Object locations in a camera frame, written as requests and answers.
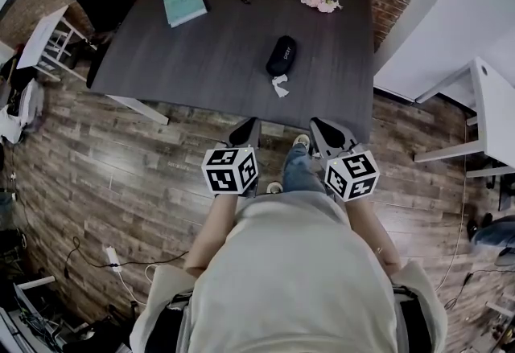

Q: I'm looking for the white power strip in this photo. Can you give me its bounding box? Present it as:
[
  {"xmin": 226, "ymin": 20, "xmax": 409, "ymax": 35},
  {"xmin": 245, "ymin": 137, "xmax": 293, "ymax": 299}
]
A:
[{"xmin": 105, "ymin": 246, "xmax": 123, "ymax": 273}]

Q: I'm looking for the black floor cable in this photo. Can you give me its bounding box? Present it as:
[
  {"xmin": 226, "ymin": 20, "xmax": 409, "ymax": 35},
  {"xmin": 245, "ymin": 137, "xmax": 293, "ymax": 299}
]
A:
[{"xmin": 63, "ymin": 236, "xmax": 190, "ymax": 280}]

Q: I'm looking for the white floor cable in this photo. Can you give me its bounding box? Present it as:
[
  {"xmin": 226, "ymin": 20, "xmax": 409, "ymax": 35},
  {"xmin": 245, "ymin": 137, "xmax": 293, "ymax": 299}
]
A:
[{"xmin": 118, "ymin": 262, "xmax": 159, "ymax": 305}]

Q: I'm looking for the person's beige top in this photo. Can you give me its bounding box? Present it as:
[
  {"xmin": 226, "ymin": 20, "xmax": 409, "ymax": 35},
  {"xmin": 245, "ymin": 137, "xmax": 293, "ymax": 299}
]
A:
[{"xmin": 130, "ymin": 189, "xmax": 450, "ymax": 353}]

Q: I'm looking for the teal book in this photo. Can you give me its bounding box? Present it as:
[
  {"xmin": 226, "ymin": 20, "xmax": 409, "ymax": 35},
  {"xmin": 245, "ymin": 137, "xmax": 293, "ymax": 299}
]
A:
[{"xmin": 162, "ymin": 0, "xmax": 208, "ymax": 29}]

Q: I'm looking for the person's right forearm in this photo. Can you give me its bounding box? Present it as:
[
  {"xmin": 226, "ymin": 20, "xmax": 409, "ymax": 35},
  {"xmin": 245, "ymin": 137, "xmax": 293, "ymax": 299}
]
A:
[{"xmin": 345, "ymin": 197, "xmax": 403, "ymax": 274}]

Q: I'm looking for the white desk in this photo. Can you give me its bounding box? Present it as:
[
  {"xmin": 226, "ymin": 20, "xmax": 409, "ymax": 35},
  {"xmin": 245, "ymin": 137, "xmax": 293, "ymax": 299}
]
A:
[{"xmin": 414, "ymin": 56, "xmax": 515, "ymax": 179}]

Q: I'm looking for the person's left forearm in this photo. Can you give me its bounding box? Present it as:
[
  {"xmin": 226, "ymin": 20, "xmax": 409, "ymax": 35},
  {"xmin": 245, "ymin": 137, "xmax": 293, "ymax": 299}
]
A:
[{"xmin": 183, "ymin": 193, "xmax": 239, "ymax": 278}]

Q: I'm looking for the white table leg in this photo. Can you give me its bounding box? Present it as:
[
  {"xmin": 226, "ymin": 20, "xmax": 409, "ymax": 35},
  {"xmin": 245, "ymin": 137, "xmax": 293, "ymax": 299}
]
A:
[{"xmin": 105, "ymin": 93, "xmax": 171, "ymax": 126}]

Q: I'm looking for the person's blue jeans leg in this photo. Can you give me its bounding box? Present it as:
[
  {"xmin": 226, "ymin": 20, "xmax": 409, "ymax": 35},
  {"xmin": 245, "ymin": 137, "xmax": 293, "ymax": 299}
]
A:
[{"xmin": 281, "ymin": 142, "xmax": 325, "ymax": 195}]

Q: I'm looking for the small white side table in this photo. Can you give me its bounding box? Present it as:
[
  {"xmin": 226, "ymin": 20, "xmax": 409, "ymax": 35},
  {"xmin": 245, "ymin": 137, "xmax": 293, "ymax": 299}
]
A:
[{"xmin": 15, "ymin": 4, "xmax": 88, "ymax": 82}]

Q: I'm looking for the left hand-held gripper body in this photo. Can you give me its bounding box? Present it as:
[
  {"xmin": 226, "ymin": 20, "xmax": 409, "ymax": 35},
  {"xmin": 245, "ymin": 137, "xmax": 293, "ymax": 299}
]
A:
[{"xmin": 200, "ymin": 117, "xmax": 262, "ymax": 198}]

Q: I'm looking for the black zippered glasses case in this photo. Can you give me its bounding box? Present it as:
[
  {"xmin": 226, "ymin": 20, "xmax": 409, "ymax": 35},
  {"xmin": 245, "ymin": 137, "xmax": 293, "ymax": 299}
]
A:
[{"xmin": 265, "ymin": 35, "xmax": 298, "ymax": 77}]

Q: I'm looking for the white plastic bag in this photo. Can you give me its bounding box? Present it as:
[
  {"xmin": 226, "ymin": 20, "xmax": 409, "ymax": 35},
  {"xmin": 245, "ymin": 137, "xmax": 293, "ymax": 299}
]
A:
[{"xmin": 0, "ymin": 78, "xmax": 45, "ymax": 145}]

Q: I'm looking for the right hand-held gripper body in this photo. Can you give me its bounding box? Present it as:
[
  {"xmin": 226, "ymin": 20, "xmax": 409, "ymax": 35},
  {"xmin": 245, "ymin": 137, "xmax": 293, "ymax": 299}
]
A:
[{"xmin": 308, "ymin": 117, "xmax": 381, "ymax": 203}]

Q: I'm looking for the white paper strip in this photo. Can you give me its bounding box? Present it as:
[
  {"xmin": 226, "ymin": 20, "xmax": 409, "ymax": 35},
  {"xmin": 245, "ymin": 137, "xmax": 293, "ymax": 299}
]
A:
[{"xmin": 270, "ymin": 75, "xmax": 290, "ymax": 98}]

